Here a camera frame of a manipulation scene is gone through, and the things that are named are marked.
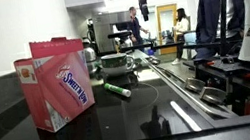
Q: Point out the white mug with green band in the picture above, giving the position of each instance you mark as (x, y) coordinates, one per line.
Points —
(115, 64)

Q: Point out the man in dark shirt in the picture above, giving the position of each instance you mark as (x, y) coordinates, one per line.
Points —
(135, 28)

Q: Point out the woman in white top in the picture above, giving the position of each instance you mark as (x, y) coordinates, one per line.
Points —
(181, 27)

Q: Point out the stainless steel coffee appliance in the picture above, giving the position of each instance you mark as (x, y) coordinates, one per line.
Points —
(105, 29)

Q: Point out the blue chair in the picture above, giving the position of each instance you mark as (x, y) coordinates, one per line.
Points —
(190, 39)

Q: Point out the person in navy jacket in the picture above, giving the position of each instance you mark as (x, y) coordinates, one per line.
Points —
(208, 19)

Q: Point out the green and white marker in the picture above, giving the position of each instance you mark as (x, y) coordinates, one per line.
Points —
(117, 89)

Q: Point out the silver stove knob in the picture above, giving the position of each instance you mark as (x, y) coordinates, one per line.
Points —
(213, 94)
(195, 85)

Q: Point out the pink sweetener box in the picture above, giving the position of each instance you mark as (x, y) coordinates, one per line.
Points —
(57, 87)

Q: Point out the yellow door frame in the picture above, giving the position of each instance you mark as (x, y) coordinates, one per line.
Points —
(159, 24)

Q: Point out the black camera stand pole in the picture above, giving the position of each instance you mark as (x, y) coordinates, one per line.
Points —
(223, 24)

